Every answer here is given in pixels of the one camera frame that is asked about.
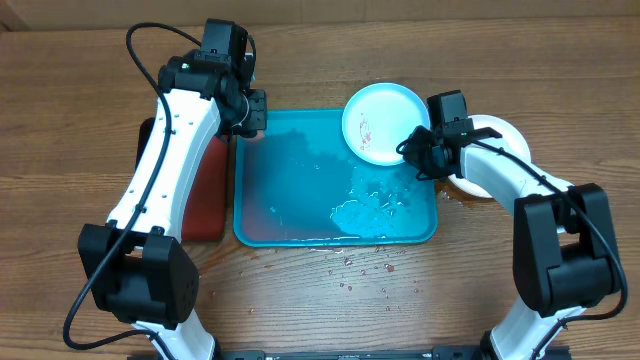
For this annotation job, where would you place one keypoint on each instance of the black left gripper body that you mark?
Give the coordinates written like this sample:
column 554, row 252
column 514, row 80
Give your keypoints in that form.
column 254, row 117

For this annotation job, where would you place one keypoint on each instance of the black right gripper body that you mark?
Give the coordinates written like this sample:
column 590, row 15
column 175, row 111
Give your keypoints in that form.
column 420, row 155

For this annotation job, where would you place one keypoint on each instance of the light blue plate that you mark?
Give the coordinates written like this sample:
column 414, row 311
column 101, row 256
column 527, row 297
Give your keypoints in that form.
column 378, row 118

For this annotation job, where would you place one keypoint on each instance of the white plate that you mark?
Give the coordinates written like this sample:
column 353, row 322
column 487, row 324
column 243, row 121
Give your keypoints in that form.
column 513, row 138

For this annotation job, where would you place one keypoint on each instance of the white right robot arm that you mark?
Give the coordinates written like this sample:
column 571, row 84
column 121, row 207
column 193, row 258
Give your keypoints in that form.
column 566, row 265

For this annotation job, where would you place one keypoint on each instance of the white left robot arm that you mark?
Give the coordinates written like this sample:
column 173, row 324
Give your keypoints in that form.
column 135, row 264

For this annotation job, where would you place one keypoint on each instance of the teal plastic tray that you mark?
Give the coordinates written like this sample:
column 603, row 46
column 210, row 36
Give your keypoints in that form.
column 302, row 186

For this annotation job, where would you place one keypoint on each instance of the black tray with red liquid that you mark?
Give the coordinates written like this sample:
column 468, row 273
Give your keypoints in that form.
column 204, row 208

